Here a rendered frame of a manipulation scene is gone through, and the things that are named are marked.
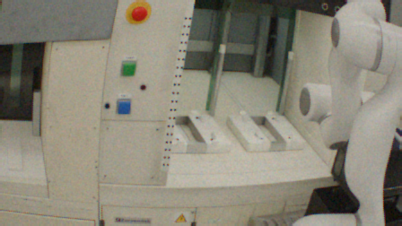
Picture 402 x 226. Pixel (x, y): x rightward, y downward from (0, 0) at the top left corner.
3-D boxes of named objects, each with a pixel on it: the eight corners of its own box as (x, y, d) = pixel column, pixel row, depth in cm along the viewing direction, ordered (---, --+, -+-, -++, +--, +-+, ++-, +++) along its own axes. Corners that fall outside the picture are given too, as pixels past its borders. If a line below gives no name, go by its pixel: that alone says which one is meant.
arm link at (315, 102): (357, 112, 130) (348, 80, 135) (316, 111, 126) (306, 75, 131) (344, 131, 137) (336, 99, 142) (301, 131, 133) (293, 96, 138)
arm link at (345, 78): (387, 82, 107) (347, 152, 133) (363, 21, 115) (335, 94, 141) (356, 82, 105) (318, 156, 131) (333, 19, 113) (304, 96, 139)
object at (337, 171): (323, 182, 160) (350, 78, 149) (370, 177, 167) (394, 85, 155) (353, 222, 139) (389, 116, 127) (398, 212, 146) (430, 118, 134)
